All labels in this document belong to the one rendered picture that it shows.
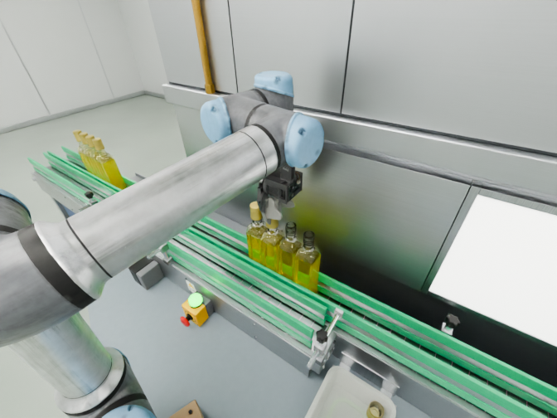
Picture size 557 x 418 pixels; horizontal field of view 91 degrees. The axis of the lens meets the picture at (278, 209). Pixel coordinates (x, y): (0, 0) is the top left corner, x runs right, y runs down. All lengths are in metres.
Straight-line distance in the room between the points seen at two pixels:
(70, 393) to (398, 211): 0.74
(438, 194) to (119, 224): 0.59
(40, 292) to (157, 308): 0.84
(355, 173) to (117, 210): 0.54
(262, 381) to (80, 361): 0.50
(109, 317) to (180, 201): 0.90
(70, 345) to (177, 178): 0.34
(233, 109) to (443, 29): 0.38
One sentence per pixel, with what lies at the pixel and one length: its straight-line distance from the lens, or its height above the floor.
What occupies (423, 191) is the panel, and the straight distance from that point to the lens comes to 0.68.
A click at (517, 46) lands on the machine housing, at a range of 0.62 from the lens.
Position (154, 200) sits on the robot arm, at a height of 1.45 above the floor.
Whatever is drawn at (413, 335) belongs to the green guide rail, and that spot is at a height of 0.91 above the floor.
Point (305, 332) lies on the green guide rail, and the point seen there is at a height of 0.95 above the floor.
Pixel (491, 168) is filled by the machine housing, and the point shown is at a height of 1.36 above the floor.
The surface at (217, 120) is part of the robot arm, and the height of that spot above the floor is 1.46.
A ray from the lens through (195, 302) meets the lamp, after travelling 0.97.
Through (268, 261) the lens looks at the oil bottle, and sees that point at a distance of 0.84.
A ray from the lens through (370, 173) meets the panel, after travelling 0.69.
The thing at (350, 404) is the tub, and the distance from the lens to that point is 0.90.
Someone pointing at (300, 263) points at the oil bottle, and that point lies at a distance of 0.75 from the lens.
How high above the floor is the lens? 1.62
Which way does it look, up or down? 38 degrees down
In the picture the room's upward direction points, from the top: 2 degrees counter-clockwise
